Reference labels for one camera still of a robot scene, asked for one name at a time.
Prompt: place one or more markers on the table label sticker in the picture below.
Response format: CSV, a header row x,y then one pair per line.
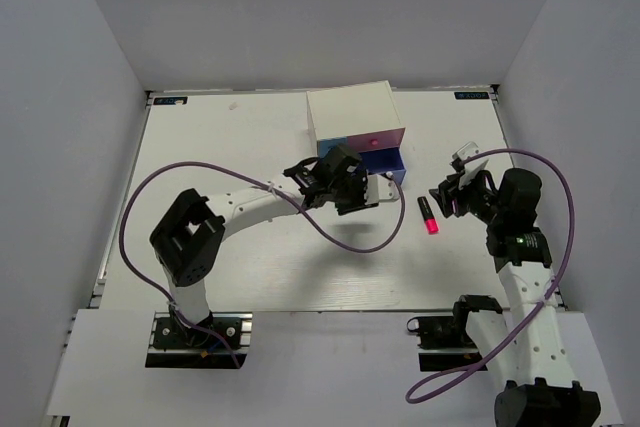
x,y
170,101
471,95

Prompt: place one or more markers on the pink drawer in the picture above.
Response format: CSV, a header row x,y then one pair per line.
x,y
379,140

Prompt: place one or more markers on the right table label sticker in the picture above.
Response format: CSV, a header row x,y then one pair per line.
x,y
471,95

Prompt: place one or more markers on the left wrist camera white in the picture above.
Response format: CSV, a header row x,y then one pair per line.
x,y
381,188

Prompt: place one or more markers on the left table label sticker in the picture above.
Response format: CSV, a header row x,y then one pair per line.
x,y
170,101

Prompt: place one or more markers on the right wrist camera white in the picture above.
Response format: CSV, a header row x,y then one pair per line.
x,y
465,164

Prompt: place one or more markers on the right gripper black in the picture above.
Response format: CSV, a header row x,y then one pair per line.
x,y
448,191

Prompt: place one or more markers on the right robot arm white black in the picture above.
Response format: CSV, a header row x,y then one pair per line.
x,y
528,362

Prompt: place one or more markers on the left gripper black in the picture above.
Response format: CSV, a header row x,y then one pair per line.
x,y
358,205

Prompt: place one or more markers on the white drawer cabinet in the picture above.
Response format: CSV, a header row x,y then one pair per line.
x,y
351,110

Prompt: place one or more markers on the pink highlighter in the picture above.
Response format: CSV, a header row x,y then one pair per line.
x,y
428,216

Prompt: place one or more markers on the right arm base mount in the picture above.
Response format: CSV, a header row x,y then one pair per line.
x,y
441,345

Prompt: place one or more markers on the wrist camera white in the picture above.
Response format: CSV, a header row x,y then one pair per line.
x,y
381,188
465,164

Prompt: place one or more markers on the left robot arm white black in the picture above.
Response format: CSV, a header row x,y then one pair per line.
x,y
187,239

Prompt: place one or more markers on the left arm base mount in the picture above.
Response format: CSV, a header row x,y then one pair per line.
x,y
173,346

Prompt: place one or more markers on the light blue drawer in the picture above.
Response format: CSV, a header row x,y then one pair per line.
x,y
325,145

